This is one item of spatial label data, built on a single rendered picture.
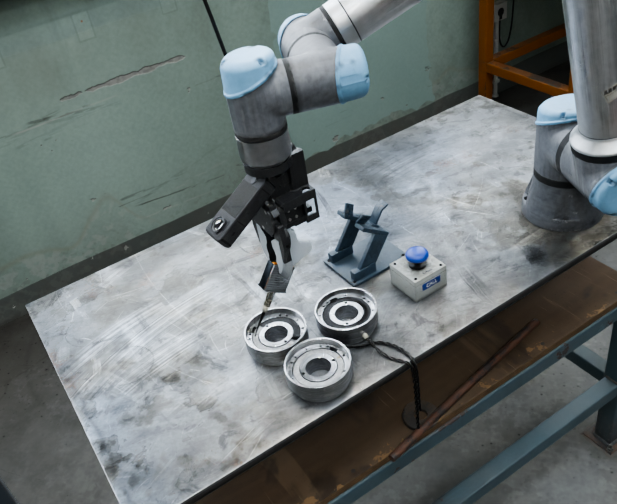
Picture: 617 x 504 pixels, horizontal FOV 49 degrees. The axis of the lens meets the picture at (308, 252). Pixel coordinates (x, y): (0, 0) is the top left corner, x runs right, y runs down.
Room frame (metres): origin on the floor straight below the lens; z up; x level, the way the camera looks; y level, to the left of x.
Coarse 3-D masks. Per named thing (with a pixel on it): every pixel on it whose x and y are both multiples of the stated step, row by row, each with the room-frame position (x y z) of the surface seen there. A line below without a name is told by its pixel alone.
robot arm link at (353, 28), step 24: (336, 0) 1.00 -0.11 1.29; (360, 0) 0.99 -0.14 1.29; (384, 0) 0.98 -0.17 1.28; (408, 0) 0.99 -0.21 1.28; (288, 24) 1.03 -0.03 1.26; (312, 24) 0.99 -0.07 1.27; (336, 24) 0.98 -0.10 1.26; (360, 24) 0.98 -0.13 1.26; (384, 24) 0.99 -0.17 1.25; (288, 48) 0.96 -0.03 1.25
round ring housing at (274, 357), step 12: (276, 312) 0.87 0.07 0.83; (288, 312) 0.87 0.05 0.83; (252, 324) 0.86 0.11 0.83; (276, 324) 0.85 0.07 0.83; (288, 324) 0.84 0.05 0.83; (300, 324) 0.84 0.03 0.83; (264, 336) 0.82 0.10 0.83; (276, 336) 0.84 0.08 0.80; (288, 336) 0.81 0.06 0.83; (300, 336) 0.80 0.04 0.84; (252, 348) 0.79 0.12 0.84; (288, 348) 0.78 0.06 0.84; (264, 360) 0.78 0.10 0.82; (276, 360) 0.77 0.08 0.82
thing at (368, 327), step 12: (348, 288) 0.89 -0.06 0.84; (324, 300) 0.88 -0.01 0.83; (372, 300) 0.86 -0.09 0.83; (336, 312) 0.86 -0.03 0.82; (348, 312) 0.86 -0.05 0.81; (360, 312) 0.84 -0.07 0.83; (372, 312) 0.83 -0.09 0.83; (324, 324) 0.81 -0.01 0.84; (348, 324) 0.82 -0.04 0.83; (372, 324) 0.81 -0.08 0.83; (336, 336) 0.80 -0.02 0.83; (348, 336) 0.79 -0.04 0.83; (360, 336) 0.79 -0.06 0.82
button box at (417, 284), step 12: (396, 264) 0.93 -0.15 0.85; (408, 264) 0.92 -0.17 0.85; (420, 264) 0.91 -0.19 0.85; (432, 264) 0.91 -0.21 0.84; (444, 264) 0.90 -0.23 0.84; (396, 276) 0.91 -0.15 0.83; (408, 276) 0.89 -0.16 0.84; (420, 276) 0.88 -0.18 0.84; (432, 276) 0.89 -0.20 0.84; (444, 276) 0.90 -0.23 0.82; (408, 288) 0.89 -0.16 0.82; (420, 288) 0.87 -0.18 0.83; (432, 288) 0.89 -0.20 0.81
